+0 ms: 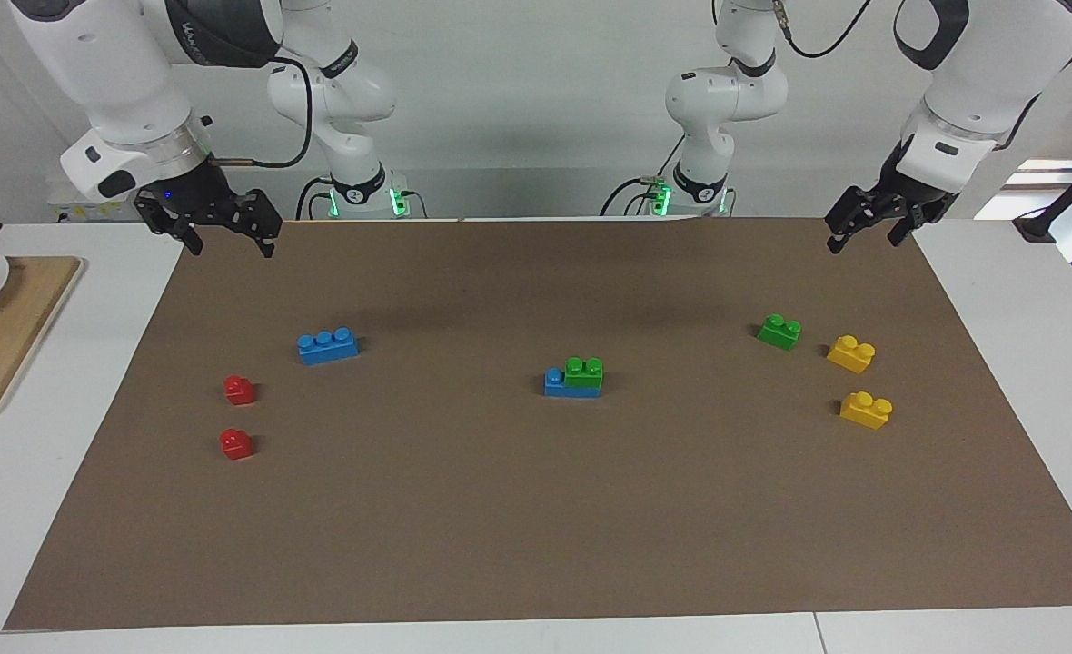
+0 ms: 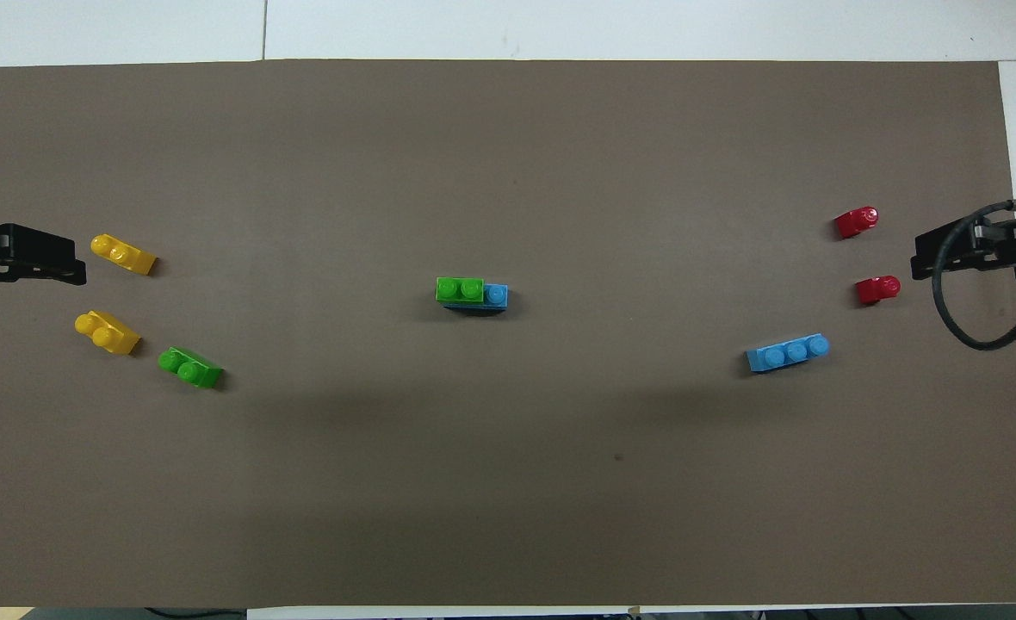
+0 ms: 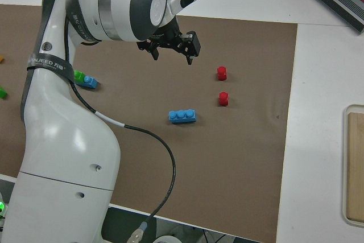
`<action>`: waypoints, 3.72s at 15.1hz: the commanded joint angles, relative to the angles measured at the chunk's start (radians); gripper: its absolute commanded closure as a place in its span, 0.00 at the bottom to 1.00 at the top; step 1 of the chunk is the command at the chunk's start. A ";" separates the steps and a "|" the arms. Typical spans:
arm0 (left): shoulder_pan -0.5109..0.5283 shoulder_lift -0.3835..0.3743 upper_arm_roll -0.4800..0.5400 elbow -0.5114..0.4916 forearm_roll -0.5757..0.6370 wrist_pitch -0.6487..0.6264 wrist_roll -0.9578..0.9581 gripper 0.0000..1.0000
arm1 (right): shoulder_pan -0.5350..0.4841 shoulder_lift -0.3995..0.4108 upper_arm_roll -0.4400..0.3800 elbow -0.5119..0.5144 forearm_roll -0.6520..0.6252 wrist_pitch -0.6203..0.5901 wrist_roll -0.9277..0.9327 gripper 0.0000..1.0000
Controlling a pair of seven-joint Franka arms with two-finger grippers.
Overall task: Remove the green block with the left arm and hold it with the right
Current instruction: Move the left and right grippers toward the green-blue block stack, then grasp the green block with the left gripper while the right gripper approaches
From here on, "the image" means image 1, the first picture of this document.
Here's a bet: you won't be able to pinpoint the white wall power strip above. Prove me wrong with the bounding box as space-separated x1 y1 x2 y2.
47 177 137 223

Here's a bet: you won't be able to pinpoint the green two-stud toy block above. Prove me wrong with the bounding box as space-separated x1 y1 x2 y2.
757 313 802 352
563 356 604 391

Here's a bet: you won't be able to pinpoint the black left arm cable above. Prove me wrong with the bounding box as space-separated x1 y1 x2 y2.
772 0 1072 151

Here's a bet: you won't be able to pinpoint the wooden cutting board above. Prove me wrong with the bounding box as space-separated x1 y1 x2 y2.
0 256 83 425

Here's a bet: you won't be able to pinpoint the black base cables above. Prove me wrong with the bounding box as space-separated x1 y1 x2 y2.
600 134 687 217
297 175 337 221

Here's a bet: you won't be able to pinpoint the brown table mat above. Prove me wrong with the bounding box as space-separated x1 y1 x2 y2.
2 216 1072 632

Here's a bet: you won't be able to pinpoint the black left base cables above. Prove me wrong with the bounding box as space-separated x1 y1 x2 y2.
600 134 687 217

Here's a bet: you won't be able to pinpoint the black right base cables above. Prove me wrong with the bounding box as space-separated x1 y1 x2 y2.
297 175 337 221

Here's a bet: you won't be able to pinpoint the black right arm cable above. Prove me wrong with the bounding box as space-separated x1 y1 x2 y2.
209 56 316 171

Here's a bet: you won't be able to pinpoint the blue three-stud toy block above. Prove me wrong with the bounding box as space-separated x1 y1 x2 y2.
543 366 603 399
297 327 360 366

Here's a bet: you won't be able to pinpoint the yellow two-stud toy block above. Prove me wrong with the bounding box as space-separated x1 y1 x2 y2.
827 334 877 374
840 391 894 431

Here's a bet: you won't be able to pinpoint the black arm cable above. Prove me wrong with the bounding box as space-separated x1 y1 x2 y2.
209 56 316 171
772 0 1072 151

